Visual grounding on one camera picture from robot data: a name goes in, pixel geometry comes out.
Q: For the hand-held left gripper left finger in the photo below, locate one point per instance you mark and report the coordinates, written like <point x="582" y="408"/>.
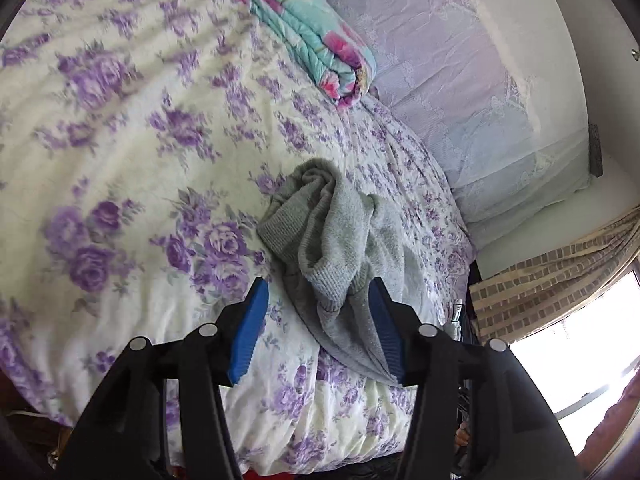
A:
<point x="247" y="330"/>

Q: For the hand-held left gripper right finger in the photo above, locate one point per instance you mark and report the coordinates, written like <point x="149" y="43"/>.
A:
<point x="385" y="330"/>

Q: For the grey knitted sweater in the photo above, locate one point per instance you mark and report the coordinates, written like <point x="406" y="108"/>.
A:
<point x="340" y="220"/>

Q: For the beige checked curtain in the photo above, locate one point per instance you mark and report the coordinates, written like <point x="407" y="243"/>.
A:
<point x="540" y="280"/>

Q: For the window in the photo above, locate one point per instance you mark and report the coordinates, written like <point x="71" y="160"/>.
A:
<point x="575" y="350"/>

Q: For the purple floral bedsheet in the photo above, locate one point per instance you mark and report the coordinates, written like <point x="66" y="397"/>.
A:
<point x="125" y="135"/>

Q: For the folded teal pink floral quilt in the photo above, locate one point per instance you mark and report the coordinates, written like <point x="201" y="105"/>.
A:
<point x="315" y="40"/>

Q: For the dark wall strip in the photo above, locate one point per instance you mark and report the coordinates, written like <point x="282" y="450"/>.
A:
<point x="596" y="152"/>

